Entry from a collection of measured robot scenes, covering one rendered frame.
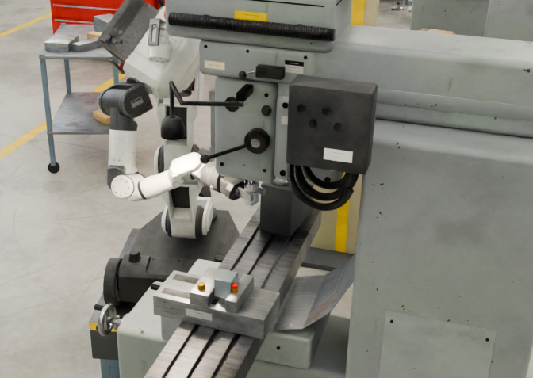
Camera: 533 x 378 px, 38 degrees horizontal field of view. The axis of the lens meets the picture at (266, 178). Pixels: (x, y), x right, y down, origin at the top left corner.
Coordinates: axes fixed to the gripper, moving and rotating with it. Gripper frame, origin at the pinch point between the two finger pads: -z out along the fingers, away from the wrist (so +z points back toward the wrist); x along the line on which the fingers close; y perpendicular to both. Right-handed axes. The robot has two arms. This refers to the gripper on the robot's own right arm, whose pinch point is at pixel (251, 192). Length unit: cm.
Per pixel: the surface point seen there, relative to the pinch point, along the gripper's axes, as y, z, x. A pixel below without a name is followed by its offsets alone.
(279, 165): -16.4, -15.6, -5.9
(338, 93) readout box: -49, -44, -20
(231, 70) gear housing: -42.6, -2.2, -12.0
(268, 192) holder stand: 14.8, 14.3, 25.0
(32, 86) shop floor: 130, 442, 198
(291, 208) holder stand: 18.9, 6.0, 27.9
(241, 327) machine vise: 27.6, -20.2, -25.0
